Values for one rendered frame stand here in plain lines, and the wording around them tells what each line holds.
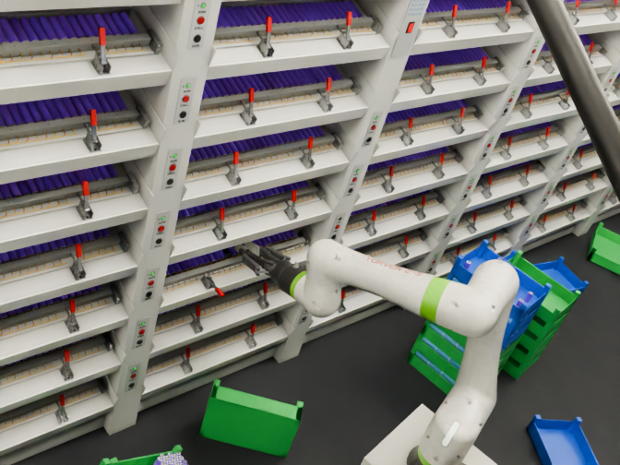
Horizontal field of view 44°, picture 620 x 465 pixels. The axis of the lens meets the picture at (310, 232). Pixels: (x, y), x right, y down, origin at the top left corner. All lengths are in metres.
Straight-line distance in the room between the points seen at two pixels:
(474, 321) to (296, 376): 1.13
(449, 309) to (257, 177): 0.65
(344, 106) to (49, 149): 0.87
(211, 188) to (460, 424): 0.93
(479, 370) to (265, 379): 0.93
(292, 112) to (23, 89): 0.78
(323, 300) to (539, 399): 1.42
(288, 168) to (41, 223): 0.74
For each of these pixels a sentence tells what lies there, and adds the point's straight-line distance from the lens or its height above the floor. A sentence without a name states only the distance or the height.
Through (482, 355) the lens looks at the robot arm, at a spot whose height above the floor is 0.72.
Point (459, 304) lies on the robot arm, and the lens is 1.95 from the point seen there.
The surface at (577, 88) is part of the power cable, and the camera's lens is 0.66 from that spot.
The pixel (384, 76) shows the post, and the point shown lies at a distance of 2.26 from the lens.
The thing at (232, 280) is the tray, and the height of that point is 0.54.
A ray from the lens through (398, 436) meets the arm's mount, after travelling 2.43.
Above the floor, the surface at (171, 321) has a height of 0.38.
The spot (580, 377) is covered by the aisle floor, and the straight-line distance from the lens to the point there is 3.55.
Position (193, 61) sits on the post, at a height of 1.33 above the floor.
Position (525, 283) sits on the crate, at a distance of 2.97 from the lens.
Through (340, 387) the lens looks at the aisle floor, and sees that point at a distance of 2.95.
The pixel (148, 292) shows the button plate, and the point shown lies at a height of 0.62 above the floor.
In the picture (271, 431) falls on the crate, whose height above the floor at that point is 0.12.
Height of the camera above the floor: 2.12
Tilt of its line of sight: 36 degrees down
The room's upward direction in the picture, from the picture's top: 19 degrees clockwise
